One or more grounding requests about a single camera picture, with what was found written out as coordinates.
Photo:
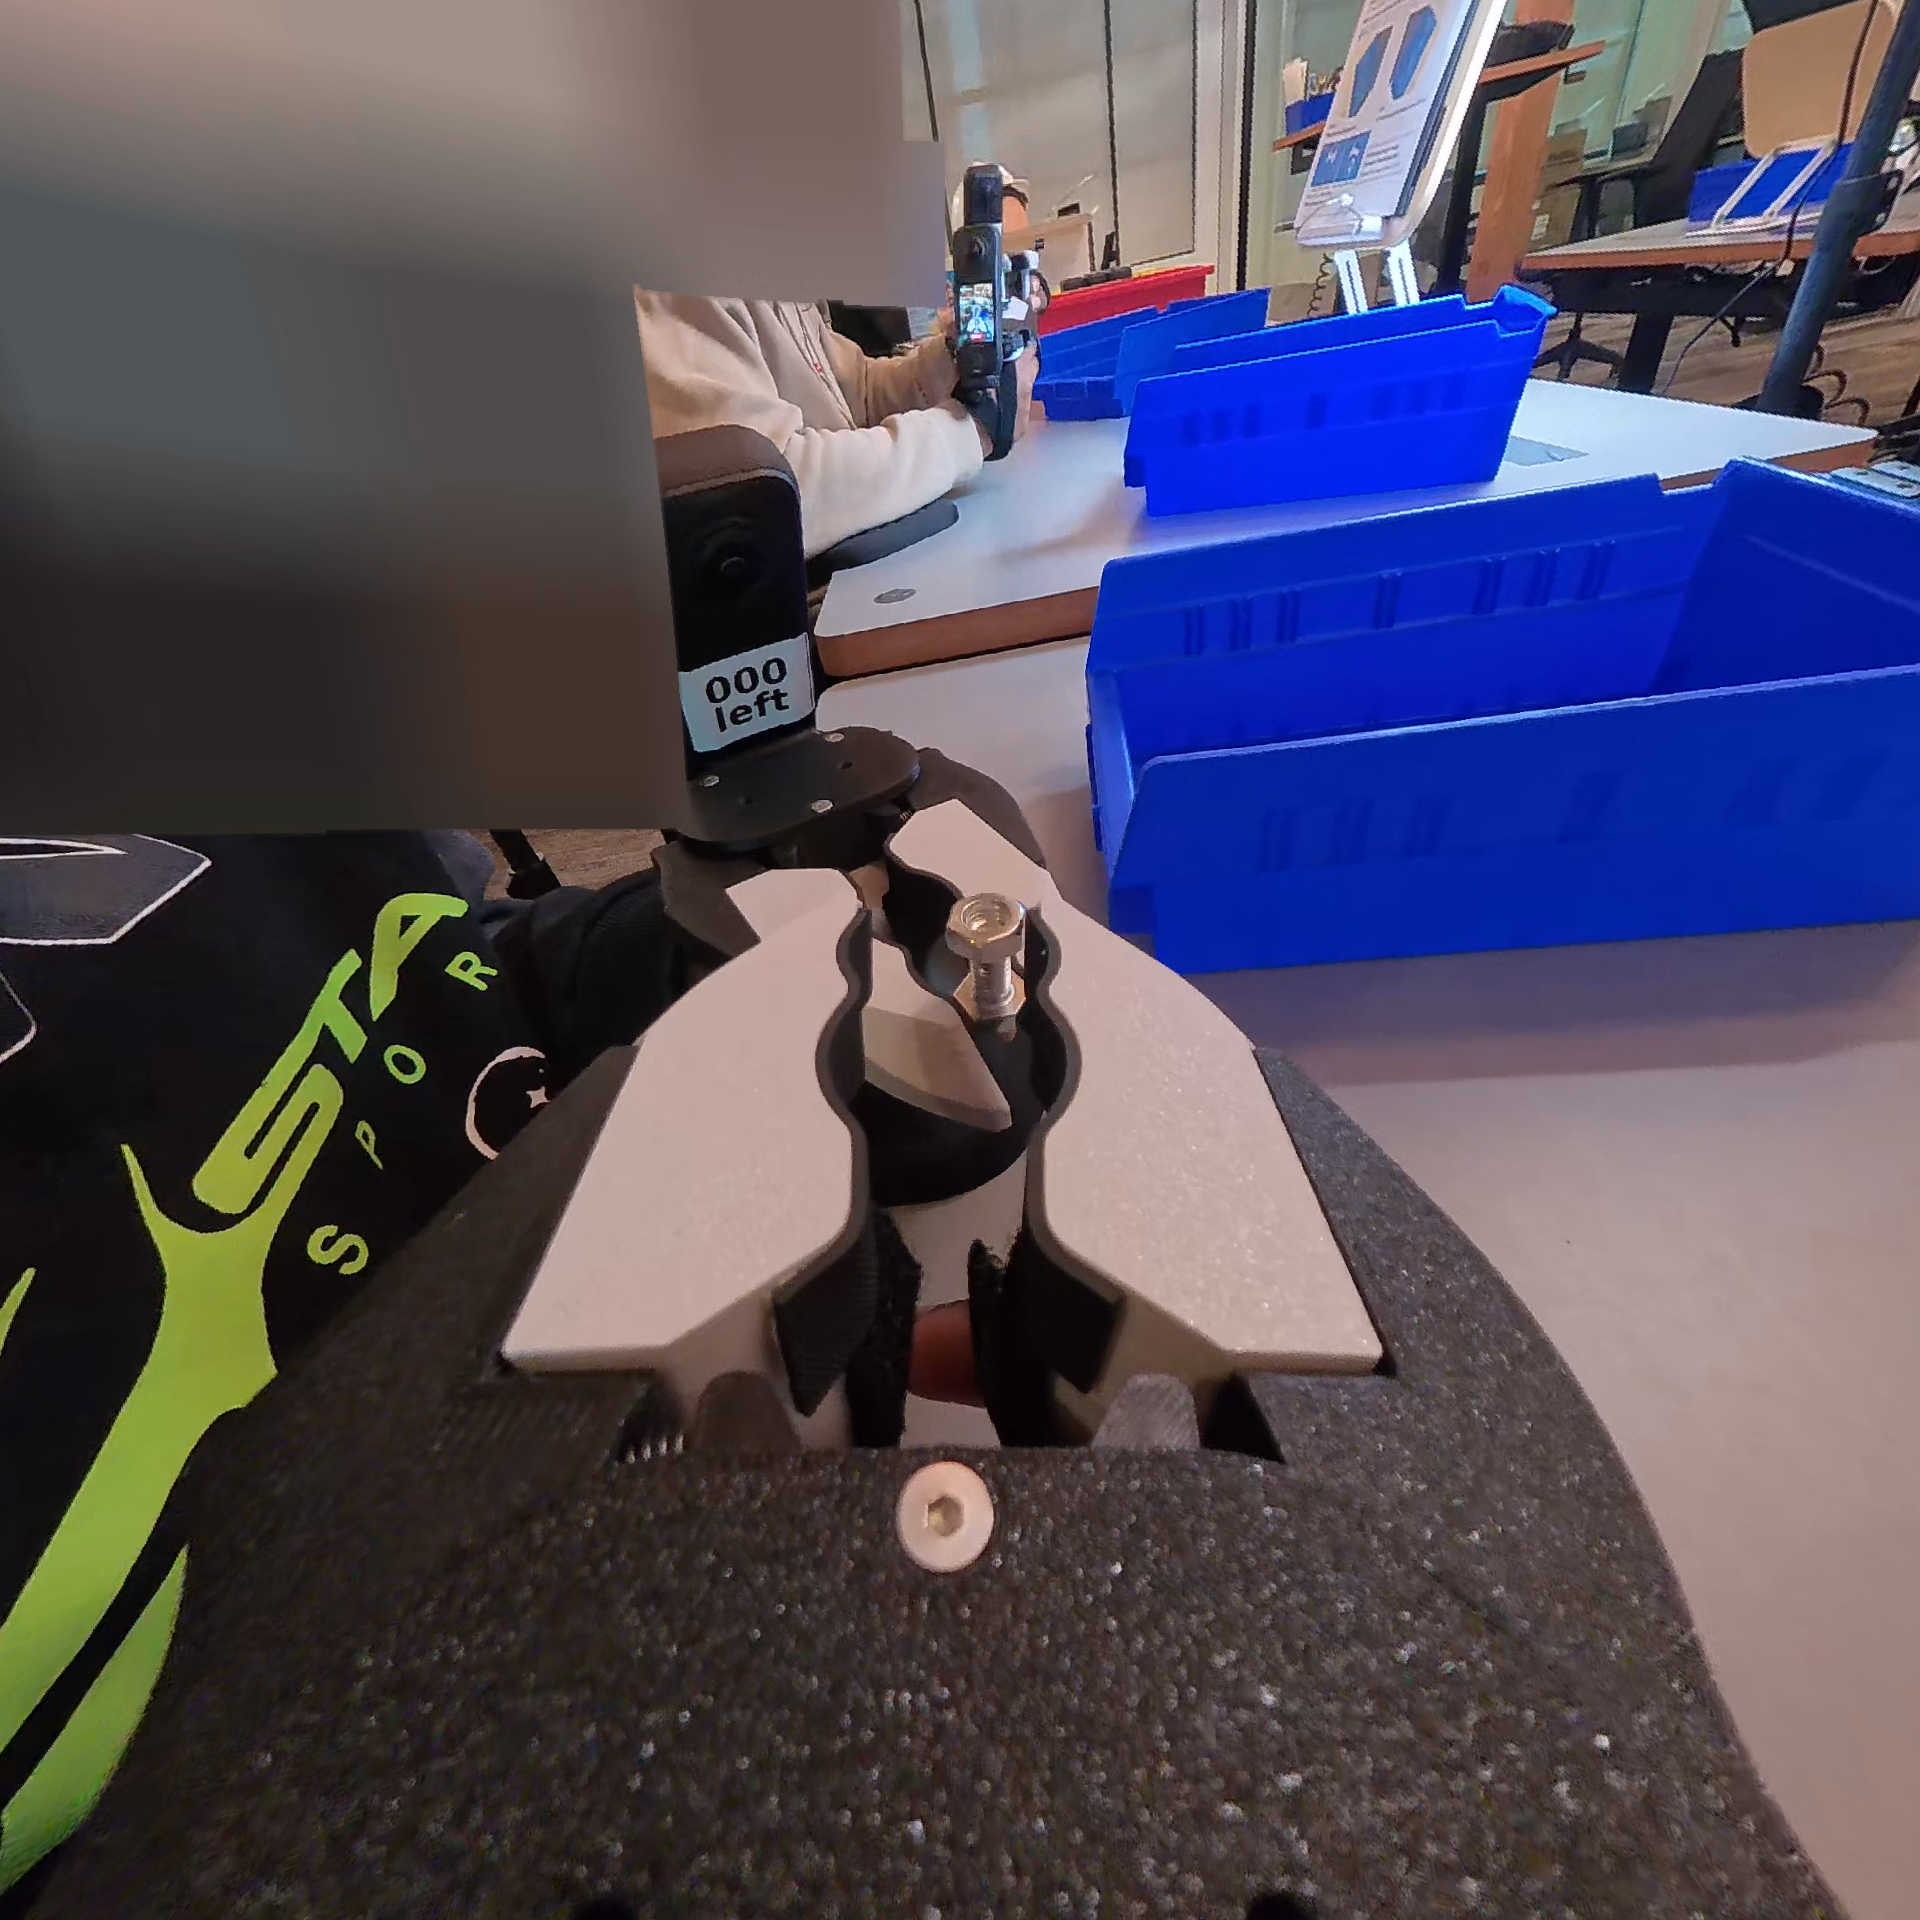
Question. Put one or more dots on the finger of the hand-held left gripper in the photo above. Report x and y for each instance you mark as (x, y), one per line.
(937, 1066)
(967, 856)

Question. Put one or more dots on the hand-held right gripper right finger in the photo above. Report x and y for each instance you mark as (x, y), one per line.
(1187, 1186)

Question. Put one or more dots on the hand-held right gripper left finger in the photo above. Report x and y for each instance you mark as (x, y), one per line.
(706, 1203)

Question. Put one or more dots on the blue plastic bin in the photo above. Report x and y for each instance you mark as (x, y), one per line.
(1125, 361)
(1771, 187)
(1320, 420)
(1500, 811)

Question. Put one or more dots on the person's left forearm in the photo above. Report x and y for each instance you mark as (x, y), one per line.
(599, 976)

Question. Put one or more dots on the red plastic bin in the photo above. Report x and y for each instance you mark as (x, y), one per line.
(1125, 295)

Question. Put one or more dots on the black printed shirt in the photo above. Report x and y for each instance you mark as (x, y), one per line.
(180, 1261)

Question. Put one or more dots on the roll-up banner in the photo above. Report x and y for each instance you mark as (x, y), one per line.
(1394, 106)

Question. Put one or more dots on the long wooden desk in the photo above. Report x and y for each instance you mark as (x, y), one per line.
(1712, 257)

